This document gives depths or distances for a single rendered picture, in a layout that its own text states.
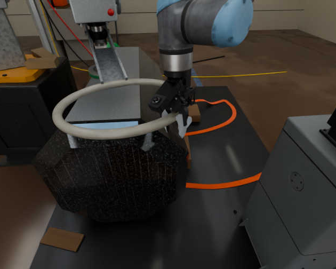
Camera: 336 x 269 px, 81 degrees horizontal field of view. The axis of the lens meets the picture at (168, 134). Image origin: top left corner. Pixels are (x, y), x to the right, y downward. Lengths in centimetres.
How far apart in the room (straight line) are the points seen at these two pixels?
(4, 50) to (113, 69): 96
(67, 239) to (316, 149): 142
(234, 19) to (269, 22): 679
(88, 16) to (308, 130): 114
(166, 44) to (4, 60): 151
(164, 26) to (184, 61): 9
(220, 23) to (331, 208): 70
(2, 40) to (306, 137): 187
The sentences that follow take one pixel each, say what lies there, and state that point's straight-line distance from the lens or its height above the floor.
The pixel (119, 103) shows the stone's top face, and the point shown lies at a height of 82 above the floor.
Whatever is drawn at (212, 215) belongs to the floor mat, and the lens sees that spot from 152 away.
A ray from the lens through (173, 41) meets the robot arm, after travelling 52.
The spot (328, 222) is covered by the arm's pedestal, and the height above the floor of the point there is 67.
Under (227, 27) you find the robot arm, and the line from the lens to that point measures 44.
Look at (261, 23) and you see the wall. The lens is 712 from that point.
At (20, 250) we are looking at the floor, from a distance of 169.
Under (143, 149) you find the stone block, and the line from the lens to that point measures 90.
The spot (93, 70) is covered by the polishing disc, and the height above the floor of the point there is 85.
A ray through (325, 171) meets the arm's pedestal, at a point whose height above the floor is 80.
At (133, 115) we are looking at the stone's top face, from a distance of 92.
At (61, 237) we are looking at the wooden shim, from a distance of 156.
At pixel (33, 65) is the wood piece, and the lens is 179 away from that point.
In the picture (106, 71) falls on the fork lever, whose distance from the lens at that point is 108.
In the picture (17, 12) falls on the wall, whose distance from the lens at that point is 693.
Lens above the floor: 133
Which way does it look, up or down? 39 degrees down
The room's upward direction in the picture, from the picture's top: straight up
